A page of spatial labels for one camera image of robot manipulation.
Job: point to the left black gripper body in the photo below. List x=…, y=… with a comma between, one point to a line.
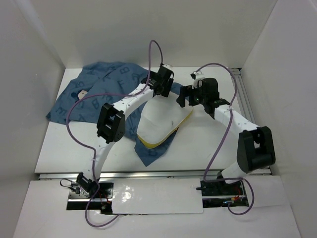
x=166, y=89

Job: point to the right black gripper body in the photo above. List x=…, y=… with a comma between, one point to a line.
x=197, y=97

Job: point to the white pillow yellow edge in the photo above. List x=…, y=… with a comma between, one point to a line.
x=160, y=118

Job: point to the blue letter print pillowcase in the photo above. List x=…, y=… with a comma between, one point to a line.
x=100, y=83

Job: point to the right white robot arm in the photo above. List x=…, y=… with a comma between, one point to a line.
x=255, y=149

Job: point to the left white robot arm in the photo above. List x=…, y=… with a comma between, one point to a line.
x=111, y=123

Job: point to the white cover plate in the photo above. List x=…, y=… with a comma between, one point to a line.
x=157, y=196

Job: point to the aluminium side rail frame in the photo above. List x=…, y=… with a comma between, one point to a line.
x=246, y=111

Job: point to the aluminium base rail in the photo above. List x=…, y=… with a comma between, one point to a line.
x=218, y=194

